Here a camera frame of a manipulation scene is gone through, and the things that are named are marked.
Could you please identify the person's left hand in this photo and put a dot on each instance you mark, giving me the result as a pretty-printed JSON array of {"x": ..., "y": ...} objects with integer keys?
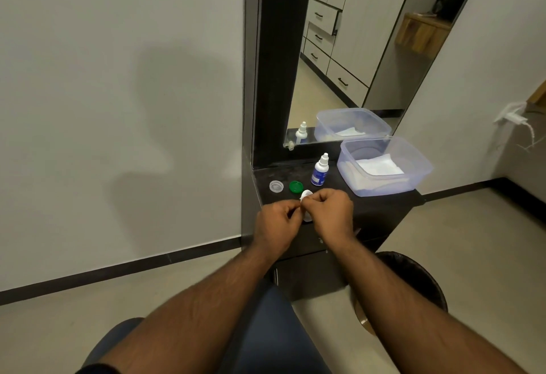
[{"x": 273, "y": 228}]

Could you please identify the person's right hand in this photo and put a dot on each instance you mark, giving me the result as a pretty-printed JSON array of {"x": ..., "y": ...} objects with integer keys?
[{"x": 335, "y": 215}]

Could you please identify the white contact lens case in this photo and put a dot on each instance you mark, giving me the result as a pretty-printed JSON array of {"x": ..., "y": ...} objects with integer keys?
[{"x": 306, "y": 195}]

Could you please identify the translucent lens case cap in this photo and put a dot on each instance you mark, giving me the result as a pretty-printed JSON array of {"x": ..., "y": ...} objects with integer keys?
[{"x": 276, "y": 186}]

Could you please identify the small solution dropper bottle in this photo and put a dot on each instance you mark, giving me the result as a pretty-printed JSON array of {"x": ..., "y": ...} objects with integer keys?
[{"x": 319, "y": 175}]

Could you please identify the green lens case cap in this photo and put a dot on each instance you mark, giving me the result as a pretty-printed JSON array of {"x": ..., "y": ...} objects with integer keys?
[{"x": 296, "y": 186}]

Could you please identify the person's right forearm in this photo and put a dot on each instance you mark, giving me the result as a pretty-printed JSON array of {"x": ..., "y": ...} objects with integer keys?
[{"x": 409, "y": 314}]

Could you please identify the person's left forearm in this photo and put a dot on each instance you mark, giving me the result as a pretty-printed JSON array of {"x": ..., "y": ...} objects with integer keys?
[{"x": 192, "y": 318}]

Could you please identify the clear plastic container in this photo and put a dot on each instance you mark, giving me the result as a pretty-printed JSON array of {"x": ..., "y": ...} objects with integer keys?
[{"x": 384, "y": 188}]

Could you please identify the black dresser cabinet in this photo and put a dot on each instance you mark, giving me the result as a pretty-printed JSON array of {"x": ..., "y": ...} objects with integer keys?
[{"x": 307, "y": 280}]

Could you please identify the stack of white tissues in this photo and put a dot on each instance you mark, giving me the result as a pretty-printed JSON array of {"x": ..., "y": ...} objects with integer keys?
[{"x": 379, "y": 166}]

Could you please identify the dark blue trousers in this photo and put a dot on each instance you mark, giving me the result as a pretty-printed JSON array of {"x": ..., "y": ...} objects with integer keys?
[{"x": 273, "y": 335}]

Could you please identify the trash bin with black liner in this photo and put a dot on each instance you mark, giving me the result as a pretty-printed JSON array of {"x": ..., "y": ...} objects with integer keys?
[{"x": 422, "y": 280}]

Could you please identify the dresser mirror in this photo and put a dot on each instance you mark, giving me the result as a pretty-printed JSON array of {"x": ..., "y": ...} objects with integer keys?
[{"x": 311, "y": 87}]

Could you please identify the black shirt sleeve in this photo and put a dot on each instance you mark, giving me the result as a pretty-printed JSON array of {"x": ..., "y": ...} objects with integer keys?
[{"x": 94, "y": 370}]

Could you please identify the white wall charger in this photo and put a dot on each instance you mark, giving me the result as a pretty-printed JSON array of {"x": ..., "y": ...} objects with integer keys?
[{"x": 514, "y": 118}]

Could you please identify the wooden wall shelf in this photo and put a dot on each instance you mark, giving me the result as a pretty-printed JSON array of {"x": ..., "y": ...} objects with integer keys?
[{"x": 538, "y": 96}]

